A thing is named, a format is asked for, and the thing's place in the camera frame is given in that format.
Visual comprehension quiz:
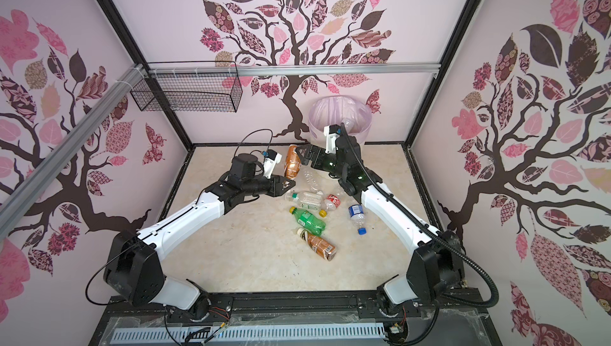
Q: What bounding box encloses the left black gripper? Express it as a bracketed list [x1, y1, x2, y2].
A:
[242, 173, 295, 197]

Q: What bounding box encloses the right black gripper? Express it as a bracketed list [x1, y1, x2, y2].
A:
[296, 146, 348, 182]

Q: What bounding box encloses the brown coffee bottle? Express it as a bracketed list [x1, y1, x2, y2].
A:
[297, 228, 337, 261]
[284, 145, 301, 180]

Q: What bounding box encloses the green soda bottle yellow cap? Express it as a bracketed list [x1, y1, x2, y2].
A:
[289, 206, 326, 236]

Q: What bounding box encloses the clear bottle red cap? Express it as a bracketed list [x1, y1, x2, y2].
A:
[341, 118, 359, 135]

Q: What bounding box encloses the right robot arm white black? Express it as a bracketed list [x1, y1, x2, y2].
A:
[296, 135, 465, 310]

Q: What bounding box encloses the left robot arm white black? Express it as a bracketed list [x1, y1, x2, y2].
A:
[103, 174, 296, 318]

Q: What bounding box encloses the white bin with purple liner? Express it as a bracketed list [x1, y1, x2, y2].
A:
[307, 96, 372, 145]

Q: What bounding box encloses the clear crushed bottle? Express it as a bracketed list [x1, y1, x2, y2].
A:
[302, 168, 322, 194]

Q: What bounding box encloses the clear bottle green label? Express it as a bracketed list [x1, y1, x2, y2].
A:
[284, 190, 323, 210]

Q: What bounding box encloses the small bottle red label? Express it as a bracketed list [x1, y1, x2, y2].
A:
[321, 194, 341, 212]

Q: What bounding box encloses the blue label bottle right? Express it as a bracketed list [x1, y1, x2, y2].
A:
[348, 204, 367, 236]

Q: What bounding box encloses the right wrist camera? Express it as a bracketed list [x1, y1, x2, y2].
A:
[323, 124, 341, 155]

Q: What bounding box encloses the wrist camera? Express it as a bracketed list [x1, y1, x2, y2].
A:
[229, 150, 282, 181]
[323, 124, 341, 155]

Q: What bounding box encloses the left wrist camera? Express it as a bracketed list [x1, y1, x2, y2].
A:
[229, 150, 282, 181]

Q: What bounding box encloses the black wire basket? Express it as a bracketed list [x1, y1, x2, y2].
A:
[130, 60, 243, 113]

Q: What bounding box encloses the white slotted cable duct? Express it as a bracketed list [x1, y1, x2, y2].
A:
[105, 323, 385, 345]

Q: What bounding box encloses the aluminium rail back wall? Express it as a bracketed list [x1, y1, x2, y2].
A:
[147, 62, 441, 77]

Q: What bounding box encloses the aluminium rail wall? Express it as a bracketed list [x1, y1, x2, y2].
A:
[147, 62, 441, 77]
[1, 64, 146, 239]

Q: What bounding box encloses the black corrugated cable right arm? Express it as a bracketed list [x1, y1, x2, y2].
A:
[338, 123, 501, 309]

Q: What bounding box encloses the aluminium rail left wall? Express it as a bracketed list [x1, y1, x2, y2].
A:
[1, 64, 146, 239]

